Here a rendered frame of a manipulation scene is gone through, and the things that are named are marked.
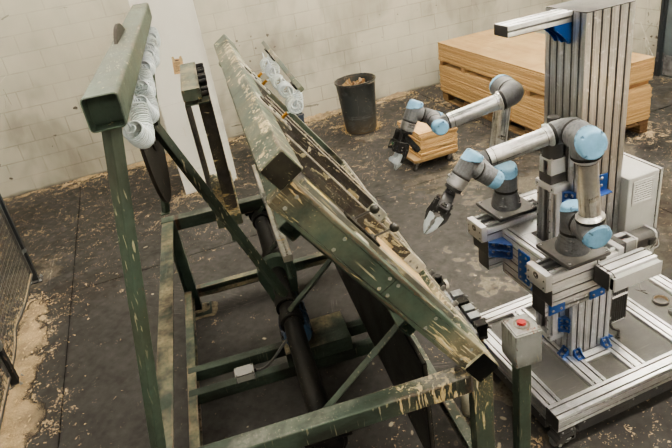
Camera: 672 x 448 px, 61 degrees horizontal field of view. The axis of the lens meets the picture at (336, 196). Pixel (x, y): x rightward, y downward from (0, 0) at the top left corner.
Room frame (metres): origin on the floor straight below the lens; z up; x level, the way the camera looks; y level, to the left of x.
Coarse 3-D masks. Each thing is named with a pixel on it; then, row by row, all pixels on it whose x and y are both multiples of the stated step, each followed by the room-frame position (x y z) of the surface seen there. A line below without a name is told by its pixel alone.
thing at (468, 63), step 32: (480, 32) 7.58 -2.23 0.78; (448, 64) 7.33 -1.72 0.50; (480, 64) 6.50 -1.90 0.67; (512, 64) 5.93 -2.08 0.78; (544, 64) 5.74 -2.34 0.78; (640, 64) 5.34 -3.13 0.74; (448, 96) 7.30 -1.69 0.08; (480, 96) 6.51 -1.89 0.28; (640, 96) 5.34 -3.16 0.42; (512, 128) 6.01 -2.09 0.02; (640, 128) 5.36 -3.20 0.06
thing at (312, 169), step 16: (272, 112) 2.21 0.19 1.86; (288, 112) 2.27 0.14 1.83; (288, 128) 2.24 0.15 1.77; (304, 160) 2.24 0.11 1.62; (320, 176) 2.25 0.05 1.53; (336, 192) 2.26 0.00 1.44; (352, 208) 2.28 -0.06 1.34; (368, 224) 2.29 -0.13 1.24; (400, 240) 2.37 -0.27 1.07; (400, 256) 2.31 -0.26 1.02; (416, 256) 2.34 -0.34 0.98
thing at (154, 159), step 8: (120, 24) 2.59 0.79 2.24; (120, 32) 2.51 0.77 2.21; (160, 144) 2.70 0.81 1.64; (144, 152) 2.12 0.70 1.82; (152, 152) 2.33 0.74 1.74; (160, 152) 2.60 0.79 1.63; (144, 160) 2.12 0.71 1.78; (152, 160) 2.25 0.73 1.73; (160, 160) 2.51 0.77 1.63; (152, 168) 2.18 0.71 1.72; (160, 168) 2.42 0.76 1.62; (152, 176) 2.14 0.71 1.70; (160, 176) 2.34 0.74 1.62; (168, 176) 2.62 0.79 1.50; (160, 184) 2.26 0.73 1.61; (168, 184) 2.53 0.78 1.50; (160, 192) 2.20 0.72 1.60; (168, 192) 2.44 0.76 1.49; (168, 200) 2.35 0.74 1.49
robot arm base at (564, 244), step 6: (558, 234) 2.15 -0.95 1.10; (564, 234) 2.10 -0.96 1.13; (558, 240) 2.13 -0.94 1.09; (564, 240) 2.10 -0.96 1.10; (570, 240) 2.08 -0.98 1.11; (576, 240) 2.07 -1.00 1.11; (558, 246) 2.11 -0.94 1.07; (564, 246) 2.09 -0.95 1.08; (570, 246) 2.08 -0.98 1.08; (576, 246) 2.06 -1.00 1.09; (582, 246) 2.06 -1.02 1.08; (564, 252) 2.08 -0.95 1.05; (570, 252) 2.06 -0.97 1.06; (576, 252) 2.06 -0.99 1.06; (582, 252) 2.05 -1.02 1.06; (588, 252) 2.07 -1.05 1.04
